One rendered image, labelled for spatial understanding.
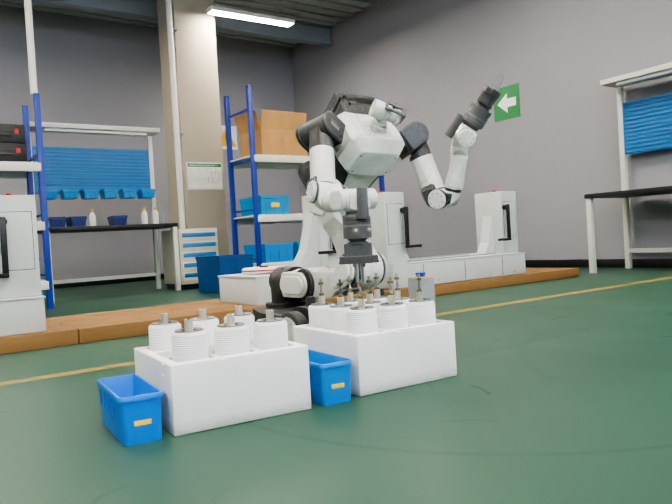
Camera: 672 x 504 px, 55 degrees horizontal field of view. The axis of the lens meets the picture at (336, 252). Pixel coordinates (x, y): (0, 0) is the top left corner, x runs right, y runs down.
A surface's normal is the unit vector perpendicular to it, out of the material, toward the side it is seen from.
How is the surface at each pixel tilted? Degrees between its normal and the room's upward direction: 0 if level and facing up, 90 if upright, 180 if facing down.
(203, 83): 90
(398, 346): 90
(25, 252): 90
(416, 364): 90
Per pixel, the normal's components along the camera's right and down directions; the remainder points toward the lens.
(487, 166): -0.81, 0.06
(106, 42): 0.58, -0.02
